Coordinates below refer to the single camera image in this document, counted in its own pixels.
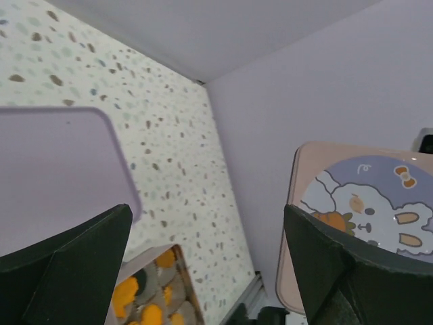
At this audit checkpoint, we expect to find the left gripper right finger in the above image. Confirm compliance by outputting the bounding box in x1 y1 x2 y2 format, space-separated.
283 204 432 325

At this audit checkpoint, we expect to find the metal cookie tin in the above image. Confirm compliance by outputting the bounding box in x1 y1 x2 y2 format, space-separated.
105 244 204 324

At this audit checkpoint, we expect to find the orange round sandwich cookie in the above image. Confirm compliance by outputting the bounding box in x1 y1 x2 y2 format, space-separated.
140 303 164 325

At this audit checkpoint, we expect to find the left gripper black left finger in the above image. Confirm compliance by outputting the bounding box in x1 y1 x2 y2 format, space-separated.
1 204 133 325

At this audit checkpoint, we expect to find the black round cookie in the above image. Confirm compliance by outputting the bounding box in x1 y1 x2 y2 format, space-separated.
134 269 147 295

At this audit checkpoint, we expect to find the metal tin lid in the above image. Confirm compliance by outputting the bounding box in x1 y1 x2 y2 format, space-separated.
276 141 432 315

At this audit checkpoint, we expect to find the aluminium rail front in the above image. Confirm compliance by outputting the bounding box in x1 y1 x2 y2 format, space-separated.
221 272 267 324

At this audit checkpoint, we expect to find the orange star cookie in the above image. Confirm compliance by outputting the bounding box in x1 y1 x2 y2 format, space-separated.
112 276 139 318

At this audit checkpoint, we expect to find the orange fish cookie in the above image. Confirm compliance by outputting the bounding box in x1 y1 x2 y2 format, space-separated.
170 313 185 325

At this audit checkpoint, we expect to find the purple plastic tray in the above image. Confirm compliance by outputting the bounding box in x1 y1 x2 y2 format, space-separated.
1 107 142 255

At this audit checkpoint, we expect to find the orange swirl cookie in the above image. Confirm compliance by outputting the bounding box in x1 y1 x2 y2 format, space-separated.
155 249 176 269
163 285 173 305

